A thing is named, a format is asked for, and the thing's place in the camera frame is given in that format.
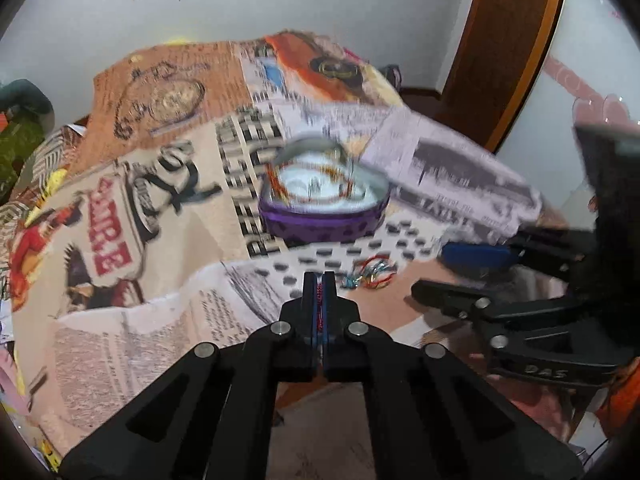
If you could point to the pink heart sticker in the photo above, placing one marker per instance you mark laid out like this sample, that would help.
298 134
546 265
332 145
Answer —
607 107

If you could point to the green cloth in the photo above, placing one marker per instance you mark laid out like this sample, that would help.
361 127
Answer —
15 150

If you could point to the pink swirl band sticker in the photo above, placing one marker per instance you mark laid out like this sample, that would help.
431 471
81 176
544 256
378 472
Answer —
570 77

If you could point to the dark cloth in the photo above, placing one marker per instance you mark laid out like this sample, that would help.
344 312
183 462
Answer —
27 100

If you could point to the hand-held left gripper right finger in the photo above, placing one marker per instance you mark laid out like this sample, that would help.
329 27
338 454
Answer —
329 310

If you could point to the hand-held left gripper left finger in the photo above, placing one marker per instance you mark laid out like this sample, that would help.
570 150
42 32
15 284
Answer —
312 310

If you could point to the purple heart-shaped tin box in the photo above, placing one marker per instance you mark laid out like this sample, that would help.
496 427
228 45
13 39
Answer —
310 224

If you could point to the brown wooden door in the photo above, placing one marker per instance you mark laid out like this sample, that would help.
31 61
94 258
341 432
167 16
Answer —
500 50

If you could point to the white sliding wardrobe door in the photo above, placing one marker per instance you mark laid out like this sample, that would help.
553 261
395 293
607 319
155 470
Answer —
595 25

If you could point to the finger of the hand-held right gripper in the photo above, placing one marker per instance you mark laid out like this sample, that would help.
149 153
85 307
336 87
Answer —
475 255
450 297

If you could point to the grey bag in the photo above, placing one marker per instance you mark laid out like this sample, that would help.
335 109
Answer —
393 77

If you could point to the printed blanket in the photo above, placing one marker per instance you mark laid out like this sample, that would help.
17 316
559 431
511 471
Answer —
175 260

